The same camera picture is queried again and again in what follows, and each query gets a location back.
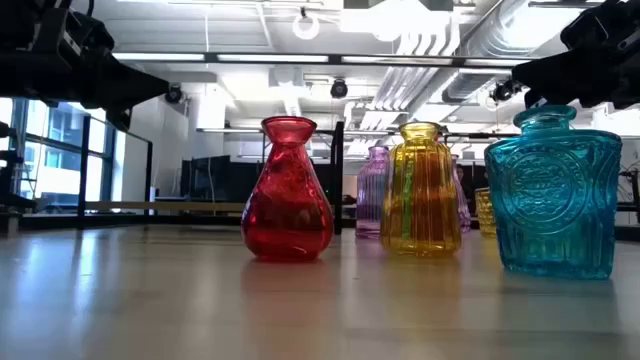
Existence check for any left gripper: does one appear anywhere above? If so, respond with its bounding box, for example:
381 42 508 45
29 0 170 132

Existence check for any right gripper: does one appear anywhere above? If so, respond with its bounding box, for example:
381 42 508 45
512 0 640 110

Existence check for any teal embossed glass vase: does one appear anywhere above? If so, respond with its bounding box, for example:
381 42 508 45
483 104 624 280

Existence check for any red bulb glass vase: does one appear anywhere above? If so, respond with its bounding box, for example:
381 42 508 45
241 115 335 262

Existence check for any pink ribbed glass vase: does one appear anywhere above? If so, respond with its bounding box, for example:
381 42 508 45
355 145 391 239

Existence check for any light wooden shelf board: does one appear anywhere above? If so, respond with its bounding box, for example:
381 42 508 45
84 201 247 214

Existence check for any large office window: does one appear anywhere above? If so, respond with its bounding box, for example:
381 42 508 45
0 97 117 214

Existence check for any black computer monitor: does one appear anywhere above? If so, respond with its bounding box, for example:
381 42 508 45
180 154 232 202

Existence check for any small yellow diamond-cut vase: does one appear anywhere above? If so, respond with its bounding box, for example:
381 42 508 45
473 187 499 237

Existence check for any yellow ribbed glass vase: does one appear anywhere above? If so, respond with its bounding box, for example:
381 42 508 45
379 121 462 259

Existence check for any black overhead light beam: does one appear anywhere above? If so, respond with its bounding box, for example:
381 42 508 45
112 51 534 69

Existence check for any silver air duct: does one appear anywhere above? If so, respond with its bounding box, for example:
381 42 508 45
439 0 581 104

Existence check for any black metal shelf frame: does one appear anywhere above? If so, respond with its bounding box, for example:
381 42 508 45
77 114 346 236

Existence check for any black table edge frame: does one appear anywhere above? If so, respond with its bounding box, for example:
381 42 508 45
19 213 640 242

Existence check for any white ring ceiling lamp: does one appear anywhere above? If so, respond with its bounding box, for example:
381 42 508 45
292 13 321 41

